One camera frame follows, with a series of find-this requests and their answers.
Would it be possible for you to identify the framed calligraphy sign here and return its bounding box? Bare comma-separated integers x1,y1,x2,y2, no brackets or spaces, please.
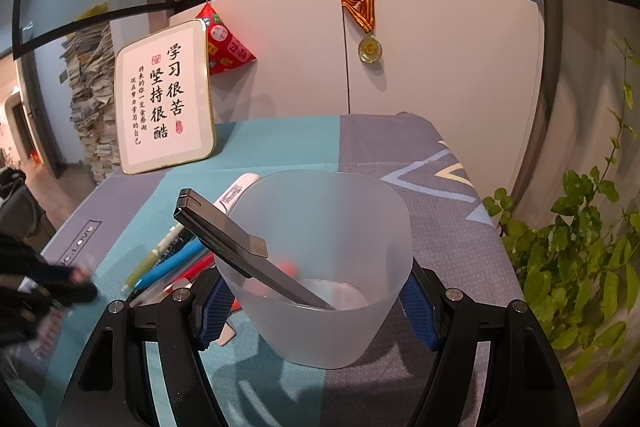
115,19,217,175

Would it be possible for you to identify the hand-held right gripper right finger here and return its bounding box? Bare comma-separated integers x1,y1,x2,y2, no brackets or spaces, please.
397,264,581,427

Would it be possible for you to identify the green pen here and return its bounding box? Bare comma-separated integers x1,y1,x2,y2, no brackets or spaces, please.
122,242,171,293

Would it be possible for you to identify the red pyramid hanging ornament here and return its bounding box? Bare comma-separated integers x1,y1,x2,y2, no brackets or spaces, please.
194,0,257,76

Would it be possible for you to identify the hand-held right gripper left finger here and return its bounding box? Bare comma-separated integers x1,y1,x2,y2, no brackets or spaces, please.
57,266,236,427

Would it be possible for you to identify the gold medal with striped ribbon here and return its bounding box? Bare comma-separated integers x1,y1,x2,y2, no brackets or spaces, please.
340,0,385,65

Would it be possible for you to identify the white cabinet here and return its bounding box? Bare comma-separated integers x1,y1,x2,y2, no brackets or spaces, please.
107,0,546,142

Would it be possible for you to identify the grey office chair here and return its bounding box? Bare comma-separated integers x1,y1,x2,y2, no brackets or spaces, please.
0,167,53,240

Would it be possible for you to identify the red pen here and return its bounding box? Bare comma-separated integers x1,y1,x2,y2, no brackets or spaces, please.
167,252,217,290

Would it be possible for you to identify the white labelled eraser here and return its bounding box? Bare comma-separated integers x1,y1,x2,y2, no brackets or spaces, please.
215,173,262,215

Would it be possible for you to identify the translucent frosted plastic cup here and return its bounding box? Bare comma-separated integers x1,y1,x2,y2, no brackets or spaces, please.
214,170,414,370

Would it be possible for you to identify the blue grey patterned tablecloth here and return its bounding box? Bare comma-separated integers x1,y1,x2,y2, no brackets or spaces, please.
0,112,566,427

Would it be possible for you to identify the tall pile of newspapers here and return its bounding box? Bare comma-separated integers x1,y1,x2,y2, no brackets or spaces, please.
62,24,121,182

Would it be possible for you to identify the blue pen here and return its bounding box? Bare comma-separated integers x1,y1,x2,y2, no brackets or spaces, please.
134,238,207,292

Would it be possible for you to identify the black utility knife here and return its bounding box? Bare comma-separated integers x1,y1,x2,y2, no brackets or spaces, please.
173,188,338,310

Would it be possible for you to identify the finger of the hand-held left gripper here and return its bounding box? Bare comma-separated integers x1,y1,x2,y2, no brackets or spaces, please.
47,263,99,308

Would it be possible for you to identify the green leafy plant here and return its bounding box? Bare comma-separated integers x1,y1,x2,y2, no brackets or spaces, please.
482,39,640,408

